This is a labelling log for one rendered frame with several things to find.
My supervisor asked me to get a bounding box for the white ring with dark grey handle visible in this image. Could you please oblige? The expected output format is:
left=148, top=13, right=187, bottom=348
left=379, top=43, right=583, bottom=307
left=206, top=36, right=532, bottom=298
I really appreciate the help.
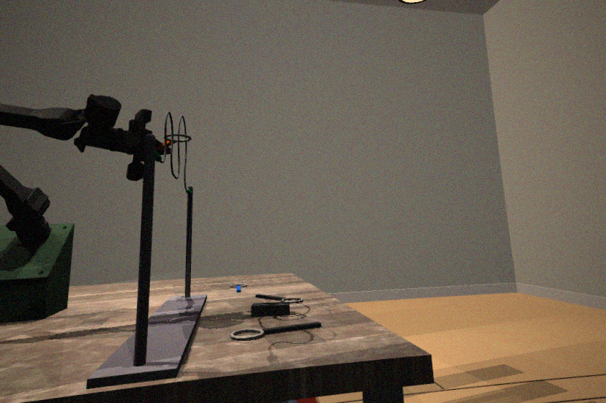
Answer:
left=231, top=322, right=321, bottom=340
left=255, top=294, right=303, bottom=304

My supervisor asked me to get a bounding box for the white loop with blue handle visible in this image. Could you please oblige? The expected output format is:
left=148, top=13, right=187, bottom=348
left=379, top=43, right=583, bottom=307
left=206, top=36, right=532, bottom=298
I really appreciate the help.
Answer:
left=230, top=284, right=247, bottom=293

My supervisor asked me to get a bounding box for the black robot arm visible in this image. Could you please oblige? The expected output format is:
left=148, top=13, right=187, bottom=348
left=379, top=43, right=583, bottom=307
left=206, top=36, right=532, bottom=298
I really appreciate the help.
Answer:
left=0, top=94, right=151, bottom=245

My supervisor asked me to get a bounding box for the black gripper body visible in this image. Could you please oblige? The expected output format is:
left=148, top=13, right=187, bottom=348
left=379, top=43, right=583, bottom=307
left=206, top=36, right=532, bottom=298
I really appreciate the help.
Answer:
left=108, top=109, right=152, bottom=181

